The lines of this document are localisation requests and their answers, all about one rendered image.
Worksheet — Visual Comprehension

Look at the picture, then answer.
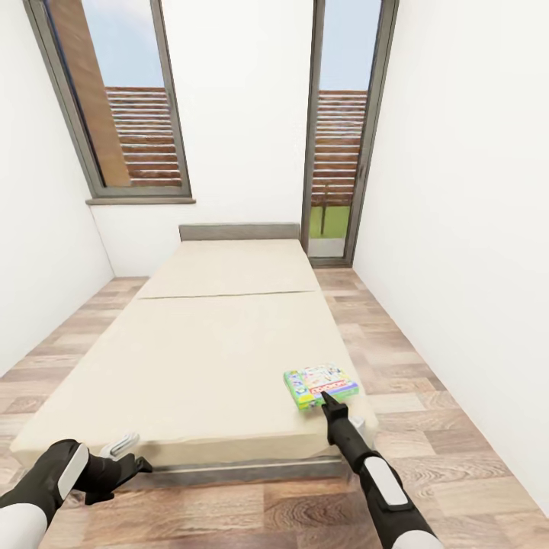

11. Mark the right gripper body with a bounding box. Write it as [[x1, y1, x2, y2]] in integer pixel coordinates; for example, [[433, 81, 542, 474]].
[[327, 403, 361, 452]]

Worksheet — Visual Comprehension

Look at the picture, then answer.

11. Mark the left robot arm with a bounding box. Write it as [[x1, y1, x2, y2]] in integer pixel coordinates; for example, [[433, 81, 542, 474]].
[[0, 432, 153, 549]]

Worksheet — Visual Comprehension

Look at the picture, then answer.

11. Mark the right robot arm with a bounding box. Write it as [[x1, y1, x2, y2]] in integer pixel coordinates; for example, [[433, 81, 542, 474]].
[[321, 391, 444, 549]]

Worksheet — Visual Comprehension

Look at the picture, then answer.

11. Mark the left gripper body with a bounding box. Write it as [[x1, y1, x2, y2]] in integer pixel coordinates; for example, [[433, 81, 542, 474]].
[[84, 453, 136, 506]]

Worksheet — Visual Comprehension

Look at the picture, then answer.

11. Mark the board game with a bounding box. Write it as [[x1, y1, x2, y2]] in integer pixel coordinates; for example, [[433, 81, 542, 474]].
[[284, 361, 359, 411]]

